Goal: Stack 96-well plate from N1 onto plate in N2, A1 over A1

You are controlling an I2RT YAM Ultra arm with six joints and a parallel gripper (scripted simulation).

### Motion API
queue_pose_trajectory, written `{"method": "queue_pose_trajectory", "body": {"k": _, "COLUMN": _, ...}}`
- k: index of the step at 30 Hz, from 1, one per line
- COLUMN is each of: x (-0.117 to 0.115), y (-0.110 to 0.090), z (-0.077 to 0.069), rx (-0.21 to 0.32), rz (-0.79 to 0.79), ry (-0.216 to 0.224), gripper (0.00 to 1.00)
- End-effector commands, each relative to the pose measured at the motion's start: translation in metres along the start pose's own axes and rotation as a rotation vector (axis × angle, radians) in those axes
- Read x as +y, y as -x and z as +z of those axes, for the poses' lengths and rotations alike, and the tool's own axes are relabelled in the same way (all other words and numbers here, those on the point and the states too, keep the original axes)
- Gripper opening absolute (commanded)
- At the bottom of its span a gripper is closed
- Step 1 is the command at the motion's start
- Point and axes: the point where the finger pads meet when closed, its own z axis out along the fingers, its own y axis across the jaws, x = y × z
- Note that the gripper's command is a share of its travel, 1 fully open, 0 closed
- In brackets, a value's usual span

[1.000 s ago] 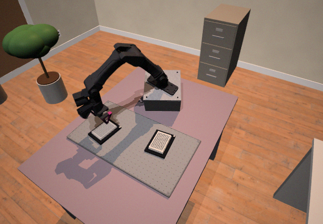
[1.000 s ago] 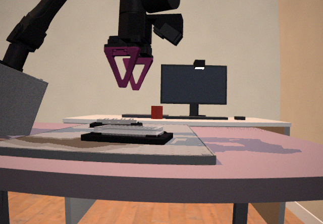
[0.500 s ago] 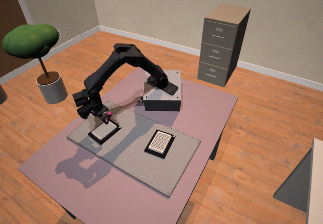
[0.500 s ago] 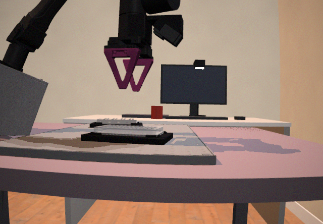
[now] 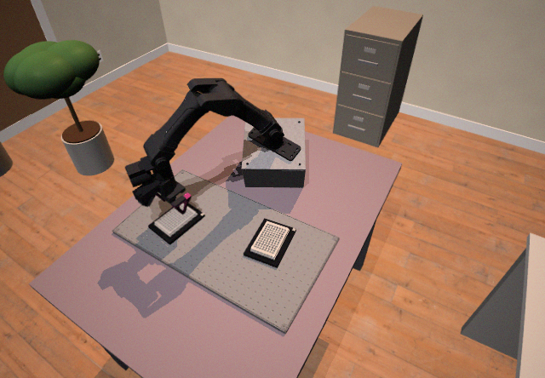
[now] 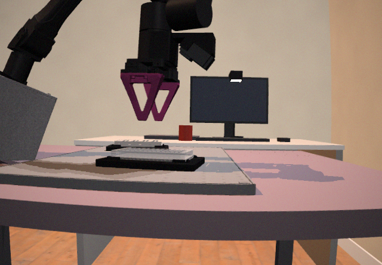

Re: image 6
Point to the cream well plate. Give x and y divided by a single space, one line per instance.
139 143

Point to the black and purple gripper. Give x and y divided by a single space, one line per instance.
144 70

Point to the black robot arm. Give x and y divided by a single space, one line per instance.
35 39

